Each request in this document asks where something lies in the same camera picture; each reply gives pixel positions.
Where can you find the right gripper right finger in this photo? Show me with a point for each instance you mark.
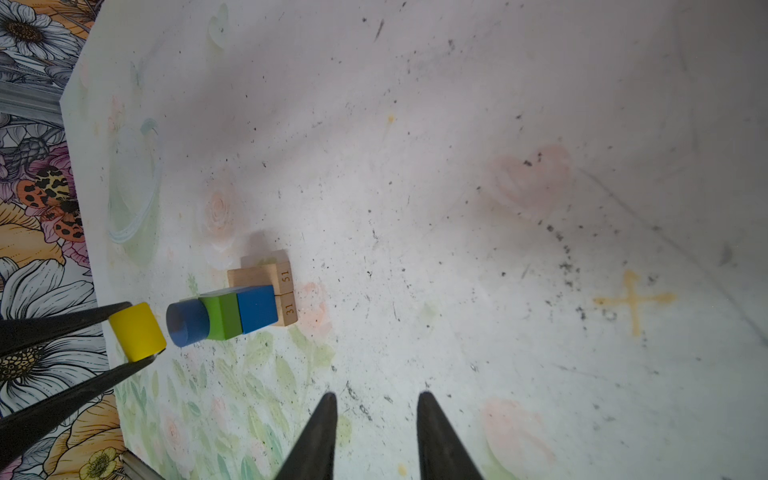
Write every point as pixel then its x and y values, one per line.
pixel 442 456

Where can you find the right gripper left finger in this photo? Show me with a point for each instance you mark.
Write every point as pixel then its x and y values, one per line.
pixel 312 457

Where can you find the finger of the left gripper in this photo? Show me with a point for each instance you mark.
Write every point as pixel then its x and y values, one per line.
pixel 22 429
pixel 19 334

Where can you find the yellow wooden block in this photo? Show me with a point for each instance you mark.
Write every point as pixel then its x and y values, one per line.
pixel 138 332

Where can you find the natural wood plank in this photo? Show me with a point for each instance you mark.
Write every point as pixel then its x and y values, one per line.
pixel 277 275
pixel 286 309

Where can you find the dark blue wooden cube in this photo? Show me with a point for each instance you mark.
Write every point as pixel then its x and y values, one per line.
pixel 257 307

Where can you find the dark green wooden cube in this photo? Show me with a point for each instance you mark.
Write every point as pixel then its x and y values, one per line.
pixel 224 315

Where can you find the dark blue wooden cylinder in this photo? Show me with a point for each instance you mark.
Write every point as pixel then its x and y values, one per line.
pixel 187 322

